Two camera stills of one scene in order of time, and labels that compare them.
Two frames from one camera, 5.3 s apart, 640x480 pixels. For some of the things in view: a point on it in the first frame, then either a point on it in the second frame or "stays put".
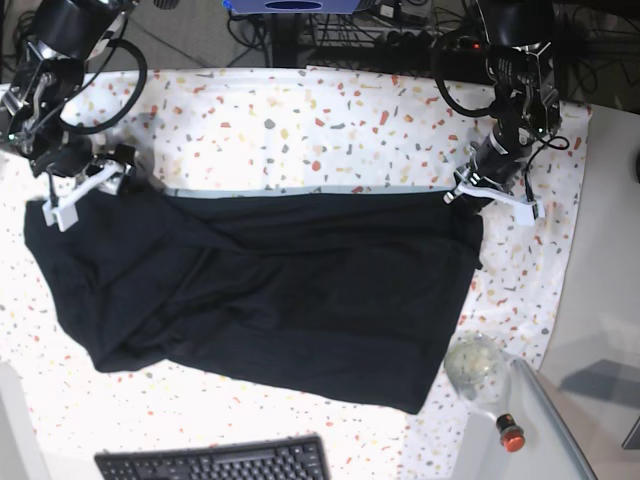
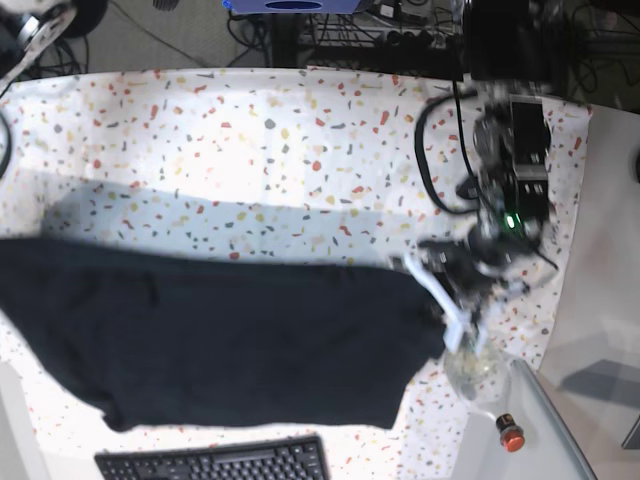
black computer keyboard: [292, 458] stays put
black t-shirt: [346, 296] stays put
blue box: [290, 6] stays put
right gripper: [495, 158] to [484, 261]
